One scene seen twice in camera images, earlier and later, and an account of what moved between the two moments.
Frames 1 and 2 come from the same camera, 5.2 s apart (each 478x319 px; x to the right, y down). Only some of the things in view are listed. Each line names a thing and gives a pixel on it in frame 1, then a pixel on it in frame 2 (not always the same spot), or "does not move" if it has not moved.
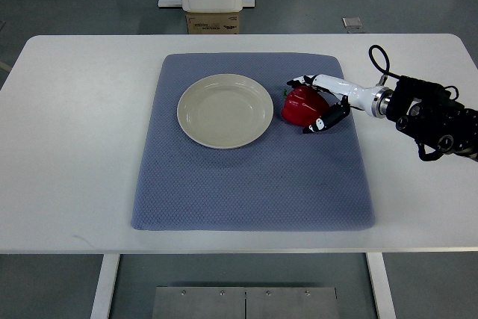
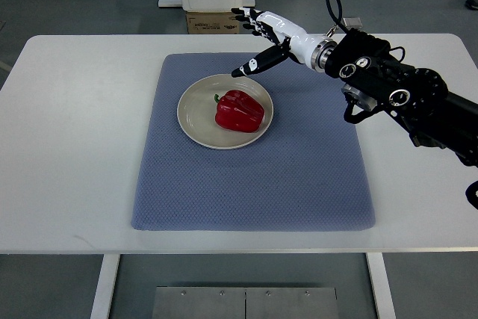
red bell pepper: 302,105 -> 237,111
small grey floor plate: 352,22 does not move
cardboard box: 213,22 does not move
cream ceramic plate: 225,111 does not move
